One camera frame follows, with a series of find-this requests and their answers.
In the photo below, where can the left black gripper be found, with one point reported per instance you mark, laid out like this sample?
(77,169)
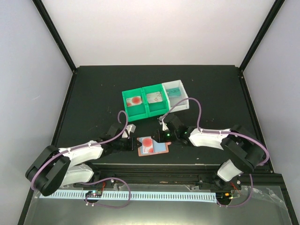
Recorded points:
(131,147)

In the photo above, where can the teal chip credit card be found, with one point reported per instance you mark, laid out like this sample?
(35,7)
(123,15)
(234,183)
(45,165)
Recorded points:
(173,92)

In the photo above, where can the green bin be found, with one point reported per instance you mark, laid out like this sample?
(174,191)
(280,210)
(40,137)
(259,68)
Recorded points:
(138,112)
(155,109)

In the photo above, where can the left green bin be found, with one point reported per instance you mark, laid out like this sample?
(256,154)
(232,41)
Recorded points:
(138,112)

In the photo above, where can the right electronics board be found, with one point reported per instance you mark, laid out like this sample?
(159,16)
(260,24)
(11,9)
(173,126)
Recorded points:
(227,196)

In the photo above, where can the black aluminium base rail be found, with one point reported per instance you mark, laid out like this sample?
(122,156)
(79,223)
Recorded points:
(179,174)

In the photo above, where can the red white credit card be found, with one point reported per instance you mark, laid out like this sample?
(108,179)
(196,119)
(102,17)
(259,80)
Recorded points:
(134,101)

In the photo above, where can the white slotted cable duct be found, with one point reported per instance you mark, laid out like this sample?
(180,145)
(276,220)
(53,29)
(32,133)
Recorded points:
(136,196)

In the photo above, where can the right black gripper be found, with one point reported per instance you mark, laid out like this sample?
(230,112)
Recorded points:
(160,138)

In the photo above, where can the black frame post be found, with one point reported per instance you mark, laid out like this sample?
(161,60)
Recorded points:
(54,33)
(261,33)

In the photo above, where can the pink leather card holder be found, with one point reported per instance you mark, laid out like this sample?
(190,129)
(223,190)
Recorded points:
(159,148)

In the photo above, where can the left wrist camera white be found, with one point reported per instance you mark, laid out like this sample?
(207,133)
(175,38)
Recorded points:
(130,129)

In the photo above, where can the right black frame post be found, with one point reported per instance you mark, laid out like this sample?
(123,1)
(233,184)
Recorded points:
(261,33)

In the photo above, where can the white bin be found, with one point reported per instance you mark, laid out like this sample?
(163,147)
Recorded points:
(184,105)

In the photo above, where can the middle green bin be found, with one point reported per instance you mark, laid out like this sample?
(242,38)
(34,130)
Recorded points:
(155,109)

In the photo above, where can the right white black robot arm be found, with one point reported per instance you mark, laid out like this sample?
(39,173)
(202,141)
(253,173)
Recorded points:
(244,152)

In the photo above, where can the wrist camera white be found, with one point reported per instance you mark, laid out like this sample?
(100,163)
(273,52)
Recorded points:
(163,124)
(130,129)

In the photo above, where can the red circle credit card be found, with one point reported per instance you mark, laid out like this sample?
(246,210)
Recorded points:
(147,145)

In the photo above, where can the left black frame post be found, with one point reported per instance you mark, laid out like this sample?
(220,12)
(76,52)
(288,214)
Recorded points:
(54,33)

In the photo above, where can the left electronics board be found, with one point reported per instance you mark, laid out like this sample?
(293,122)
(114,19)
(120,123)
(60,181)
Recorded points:
(93,194)

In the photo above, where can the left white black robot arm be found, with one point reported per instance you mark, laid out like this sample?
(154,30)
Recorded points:
(65,164)

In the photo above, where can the electronics board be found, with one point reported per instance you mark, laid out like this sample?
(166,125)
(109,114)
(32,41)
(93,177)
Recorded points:
(93,194)
(227,196)

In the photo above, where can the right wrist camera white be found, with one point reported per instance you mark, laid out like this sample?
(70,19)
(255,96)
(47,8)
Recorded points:
(163,124)

